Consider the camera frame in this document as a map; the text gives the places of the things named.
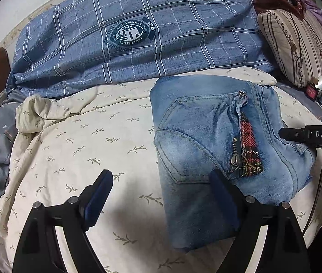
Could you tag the striped floral beige pillow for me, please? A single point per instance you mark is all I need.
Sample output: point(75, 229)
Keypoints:
point(296, 44)

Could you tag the light blue denim jeans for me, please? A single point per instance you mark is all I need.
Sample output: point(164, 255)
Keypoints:
point(205, 123)

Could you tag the purple cloth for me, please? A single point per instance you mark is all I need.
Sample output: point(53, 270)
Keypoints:
point(312, 4)

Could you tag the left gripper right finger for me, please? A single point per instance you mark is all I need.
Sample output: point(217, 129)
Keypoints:
point(284, 249)

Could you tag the blue plaid quilt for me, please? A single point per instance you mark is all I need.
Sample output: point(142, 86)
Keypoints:
point(79, 44)

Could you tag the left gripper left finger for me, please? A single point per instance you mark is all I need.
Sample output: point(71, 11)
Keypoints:
point(38, 249)

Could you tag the red label small bottle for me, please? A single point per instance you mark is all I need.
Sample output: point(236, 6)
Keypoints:
point(312, 91)

